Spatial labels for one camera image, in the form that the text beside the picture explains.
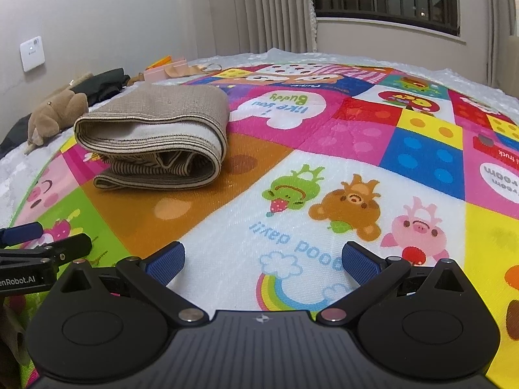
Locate beige striped knit garment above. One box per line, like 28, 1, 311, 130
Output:
74, 84, 230, 191

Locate colourful cartoon patchwork blanket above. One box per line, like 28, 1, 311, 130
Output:
13, 62, 518, 388

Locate brown teddy bear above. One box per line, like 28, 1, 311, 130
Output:
25, 89, 88, 155

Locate black clothing pile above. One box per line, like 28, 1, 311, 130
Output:
1, 68, 130, 158

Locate pink and orange boxes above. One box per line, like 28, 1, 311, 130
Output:
142, 55, 223, 83

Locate beige pleated curtain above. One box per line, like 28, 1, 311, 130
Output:
209, 0, 318, 55

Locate white wall switch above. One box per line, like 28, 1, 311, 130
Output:
19, 36, 46, 73

